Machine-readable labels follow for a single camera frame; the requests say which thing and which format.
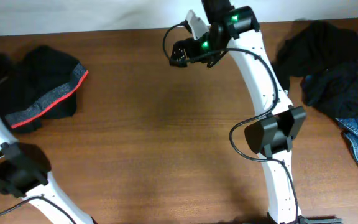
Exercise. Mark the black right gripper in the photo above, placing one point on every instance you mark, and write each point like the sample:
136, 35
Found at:
181, 46

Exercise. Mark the black pants with red waistband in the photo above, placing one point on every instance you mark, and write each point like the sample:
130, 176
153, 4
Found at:
41, 86

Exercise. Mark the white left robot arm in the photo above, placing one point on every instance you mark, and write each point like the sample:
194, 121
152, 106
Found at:
26, 173

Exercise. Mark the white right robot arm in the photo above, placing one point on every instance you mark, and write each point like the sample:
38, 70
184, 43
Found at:
276, 123

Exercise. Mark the black knit garment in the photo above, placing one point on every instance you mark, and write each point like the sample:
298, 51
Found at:
318, 47

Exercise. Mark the black folded cloth pile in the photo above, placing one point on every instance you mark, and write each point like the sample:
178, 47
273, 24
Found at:
11, 81

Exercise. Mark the black metal rail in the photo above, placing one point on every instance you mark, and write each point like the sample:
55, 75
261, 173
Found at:
321, 220

